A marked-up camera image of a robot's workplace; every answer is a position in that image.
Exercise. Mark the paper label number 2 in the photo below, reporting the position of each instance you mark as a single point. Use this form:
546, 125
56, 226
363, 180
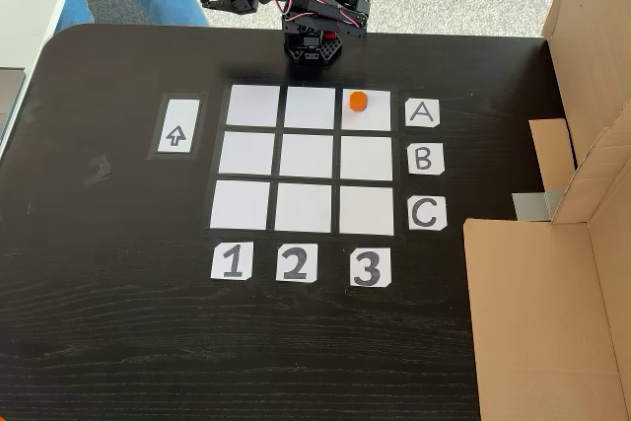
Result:
297, 263

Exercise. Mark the paper label number 3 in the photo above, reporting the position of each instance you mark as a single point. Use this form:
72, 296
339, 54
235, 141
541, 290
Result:
371, 267

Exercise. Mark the brown cardboard panel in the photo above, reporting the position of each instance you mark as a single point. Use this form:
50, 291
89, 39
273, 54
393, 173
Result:
591, 21
532, 317

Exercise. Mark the paper label letter B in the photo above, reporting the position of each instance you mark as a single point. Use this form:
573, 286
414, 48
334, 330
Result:
425, 159

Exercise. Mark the red and black clamp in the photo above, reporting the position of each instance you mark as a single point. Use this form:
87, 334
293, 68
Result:
329, 36

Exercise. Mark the small orange object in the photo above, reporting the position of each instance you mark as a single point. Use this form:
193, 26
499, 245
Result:
5, 417

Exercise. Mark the paper label letter C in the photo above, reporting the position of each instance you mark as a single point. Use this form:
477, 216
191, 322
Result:
427, 213

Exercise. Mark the paper label letter A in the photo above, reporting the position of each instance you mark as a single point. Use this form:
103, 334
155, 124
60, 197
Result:
422, 113

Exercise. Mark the grey flat panel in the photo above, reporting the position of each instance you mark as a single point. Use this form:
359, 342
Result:
7, 100

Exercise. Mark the grey duct tape strip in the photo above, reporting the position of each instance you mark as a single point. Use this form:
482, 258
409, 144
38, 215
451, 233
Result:
535, 206

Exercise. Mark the round orange token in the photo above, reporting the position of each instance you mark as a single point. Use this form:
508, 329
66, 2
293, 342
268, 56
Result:
357, 101

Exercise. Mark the white paper arrow sheet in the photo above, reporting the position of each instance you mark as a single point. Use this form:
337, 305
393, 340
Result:
178, 120

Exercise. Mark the paper label number 1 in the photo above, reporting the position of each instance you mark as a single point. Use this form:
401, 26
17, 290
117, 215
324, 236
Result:
231, 261

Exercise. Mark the white nine-square paper grid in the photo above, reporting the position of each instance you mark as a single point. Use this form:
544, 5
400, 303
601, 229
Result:
246, 105

